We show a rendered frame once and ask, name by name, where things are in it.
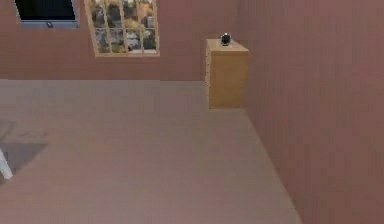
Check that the black round alarm clock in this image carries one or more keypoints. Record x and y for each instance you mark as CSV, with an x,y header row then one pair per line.
x,y
225,39

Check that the light wooden chest of drawers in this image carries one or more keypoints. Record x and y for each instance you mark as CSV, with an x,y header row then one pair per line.
x,y
228,76

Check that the wooden framed window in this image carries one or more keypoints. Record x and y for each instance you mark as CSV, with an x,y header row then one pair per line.
x,y
124,26

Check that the grey television set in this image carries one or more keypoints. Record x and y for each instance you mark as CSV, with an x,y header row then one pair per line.
x,y
45,11

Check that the white furniture leg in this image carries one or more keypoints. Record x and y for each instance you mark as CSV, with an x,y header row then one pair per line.
x,y
4,168

